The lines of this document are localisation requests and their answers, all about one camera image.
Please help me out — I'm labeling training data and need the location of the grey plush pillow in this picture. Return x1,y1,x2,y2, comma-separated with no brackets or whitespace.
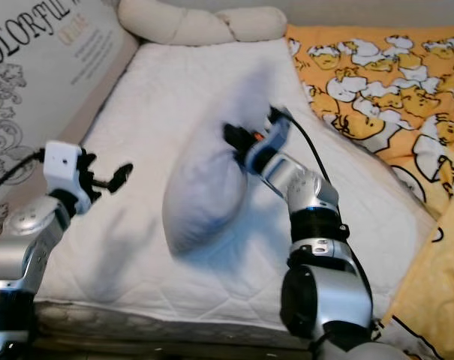
161,56,280,256

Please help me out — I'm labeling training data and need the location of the white quilted mattress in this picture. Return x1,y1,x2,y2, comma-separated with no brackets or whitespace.
32,37,437,316

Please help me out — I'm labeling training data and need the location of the beige knotted long cushion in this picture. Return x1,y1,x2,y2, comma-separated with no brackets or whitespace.
118,0,287,46

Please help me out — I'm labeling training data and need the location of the orange yellow cartoon blanket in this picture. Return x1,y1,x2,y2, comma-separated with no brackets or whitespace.
285,25,454,360

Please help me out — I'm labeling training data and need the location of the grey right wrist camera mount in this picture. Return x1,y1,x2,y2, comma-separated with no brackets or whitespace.
260,112,295,163

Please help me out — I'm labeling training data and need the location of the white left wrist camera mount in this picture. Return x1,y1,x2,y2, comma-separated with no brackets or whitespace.
45,140,86,194

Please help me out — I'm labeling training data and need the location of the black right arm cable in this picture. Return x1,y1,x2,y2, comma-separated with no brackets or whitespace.
272,105,332,181

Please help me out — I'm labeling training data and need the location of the grey bed frame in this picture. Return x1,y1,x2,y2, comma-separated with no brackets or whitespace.
32,300,310,350

